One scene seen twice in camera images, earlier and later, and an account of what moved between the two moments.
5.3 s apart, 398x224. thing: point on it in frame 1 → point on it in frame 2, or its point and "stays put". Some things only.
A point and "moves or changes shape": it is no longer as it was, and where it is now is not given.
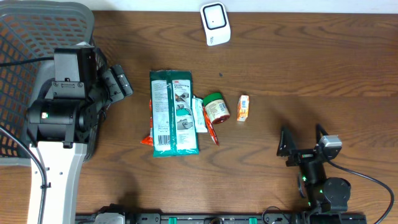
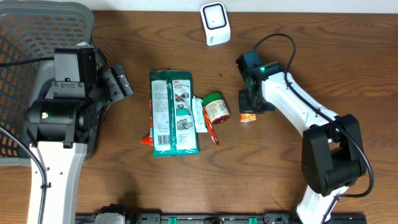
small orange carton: [242, 108] moves or changes shape
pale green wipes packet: [199, 114] stays put
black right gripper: [301, 155] → [245, 107]
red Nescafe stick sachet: [211, 127] stays put
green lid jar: [216, 107] stays put
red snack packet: [148, 140] stays put
